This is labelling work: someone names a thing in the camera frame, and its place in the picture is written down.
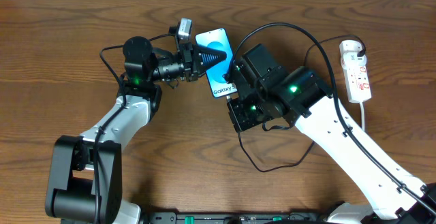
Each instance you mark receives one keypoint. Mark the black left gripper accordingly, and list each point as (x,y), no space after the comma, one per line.
(190,65)

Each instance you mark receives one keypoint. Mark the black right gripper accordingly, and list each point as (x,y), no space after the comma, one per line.
(234,80)

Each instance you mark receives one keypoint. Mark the blue Samsung Galaxy smartphone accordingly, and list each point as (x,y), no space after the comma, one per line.
(218,40)

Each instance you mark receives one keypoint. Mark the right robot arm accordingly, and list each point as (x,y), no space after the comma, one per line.
(266,90)

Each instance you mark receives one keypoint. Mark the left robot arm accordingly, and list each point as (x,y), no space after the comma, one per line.
(85,183)

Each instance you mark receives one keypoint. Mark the white charger adapter plug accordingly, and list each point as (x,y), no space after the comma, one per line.
(350,46)

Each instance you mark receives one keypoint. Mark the white power strip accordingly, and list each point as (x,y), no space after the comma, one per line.
(356,77)

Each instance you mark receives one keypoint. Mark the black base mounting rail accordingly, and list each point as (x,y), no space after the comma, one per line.
(230,218)

